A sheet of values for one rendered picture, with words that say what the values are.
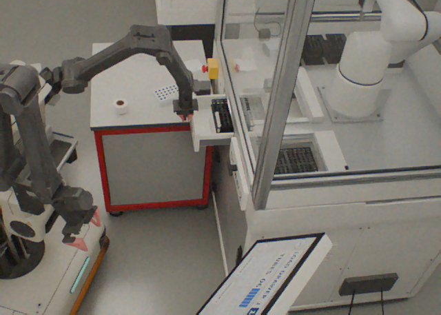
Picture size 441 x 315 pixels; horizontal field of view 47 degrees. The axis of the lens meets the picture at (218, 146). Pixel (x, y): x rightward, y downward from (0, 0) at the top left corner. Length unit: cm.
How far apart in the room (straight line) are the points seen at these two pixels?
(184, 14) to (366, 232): 148
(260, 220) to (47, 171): 80
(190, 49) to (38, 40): 174
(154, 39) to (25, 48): 264
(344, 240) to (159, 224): 115
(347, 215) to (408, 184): 25
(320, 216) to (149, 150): 95
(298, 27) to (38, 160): 76
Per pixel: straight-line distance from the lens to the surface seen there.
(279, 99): 145
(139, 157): 254
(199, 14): 286
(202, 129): 222
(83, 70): 178
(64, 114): 356
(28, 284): 250
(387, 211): 207
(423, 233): 233
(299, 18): 129
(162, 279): 275
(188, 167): 263
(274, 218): 190
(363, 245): 227
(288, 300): 141
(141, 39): 159
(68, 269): 250
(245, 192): 190
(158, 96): 243
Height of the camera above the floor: 242
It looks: 47 degrees down
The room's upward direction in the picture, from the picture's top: 6 degrees clockwise
